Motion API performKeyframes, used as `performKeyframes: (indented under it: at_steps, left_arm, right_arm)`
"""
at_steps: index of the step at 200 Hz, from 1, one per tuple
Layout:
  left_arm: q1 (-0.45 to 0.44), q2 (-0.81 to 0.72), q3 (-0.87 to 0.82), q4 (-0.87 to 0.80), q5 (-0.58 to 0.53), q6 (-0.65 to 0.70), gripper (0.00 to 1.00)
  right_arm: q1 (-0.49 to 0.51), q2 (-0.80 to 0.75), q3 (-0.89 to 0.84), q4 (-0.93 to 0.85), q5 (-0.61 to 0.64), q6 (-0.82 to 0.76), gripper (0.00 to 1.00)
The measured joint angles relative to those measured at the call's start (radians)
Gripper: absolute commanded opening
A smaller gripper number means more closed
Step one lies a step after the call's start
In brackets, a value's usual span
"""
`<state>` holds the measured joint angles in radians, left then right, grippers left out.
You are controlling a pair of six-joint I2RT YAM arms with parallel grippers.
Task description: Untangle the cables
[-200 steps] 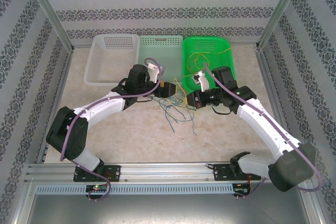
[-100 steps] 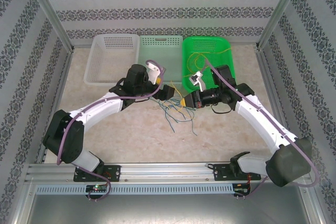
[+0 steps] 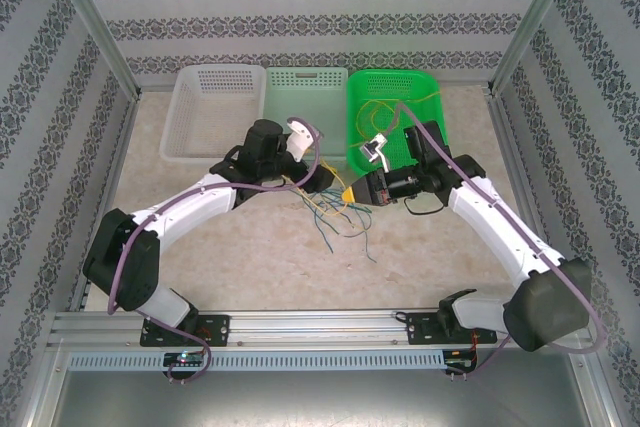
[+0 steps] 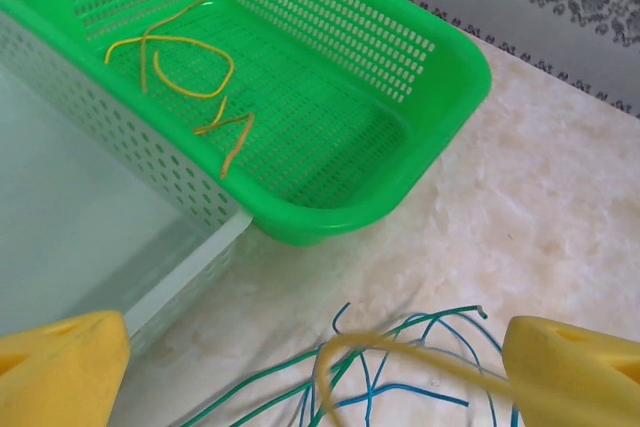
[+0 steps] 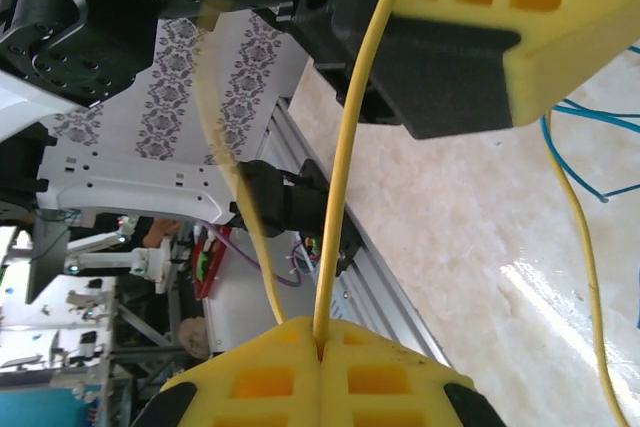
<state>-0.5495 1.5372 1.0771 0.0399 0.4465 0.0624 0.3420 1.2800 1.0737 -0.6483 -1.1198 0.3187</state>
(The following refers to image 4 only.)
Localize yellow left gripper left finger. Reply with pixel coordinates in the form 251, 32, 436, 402
0, 310, 132, 427

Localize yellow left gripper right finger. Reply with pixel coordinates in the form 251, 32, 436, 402
501, 315, 640, 427

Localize green cable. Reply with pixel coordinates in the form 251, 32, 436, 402
232, 341, 426, 427
172, 303, 490, 427

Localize yellow cable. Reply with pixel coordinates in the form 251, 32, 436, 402
192, 95, 257, 180
104, 34, 236, 98
141, 0, 260, 94
313, 330, 516, 427

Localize pale green perforated plastic basket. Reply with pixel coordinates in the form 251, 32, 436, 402
0, 10, 255, 361

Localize bright green perforated plastic basket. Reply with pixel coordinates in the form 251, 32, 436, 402
0, 0, 494, 248

